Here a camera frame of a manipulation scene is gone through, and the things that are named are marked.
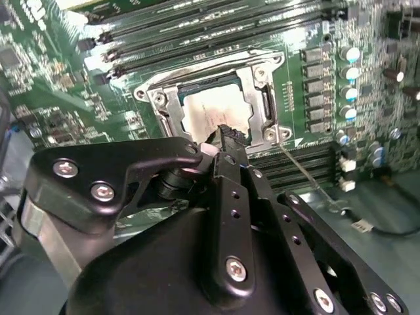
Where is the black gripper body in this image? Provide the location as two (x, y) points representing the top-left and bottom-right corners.
(65, 199), (311, 315)

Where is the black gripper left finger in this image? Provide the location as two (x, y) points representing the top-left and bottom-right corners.
(21, 124), (259, 298)

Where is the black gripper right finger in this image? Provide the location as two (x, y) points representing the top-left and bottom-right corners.
(231, 126), (411, 315)

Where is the metal wire locking lever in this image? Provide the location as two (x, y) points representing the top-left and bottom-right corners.
(280, 144), (347, 216)

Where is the silver CPU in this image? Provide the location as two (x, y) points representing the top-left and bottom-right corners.
(178, 74), (255, 147)

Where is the metal CPU socket cover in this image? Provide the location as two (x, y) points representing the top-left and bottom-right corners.
(154, 62), (280, 148)

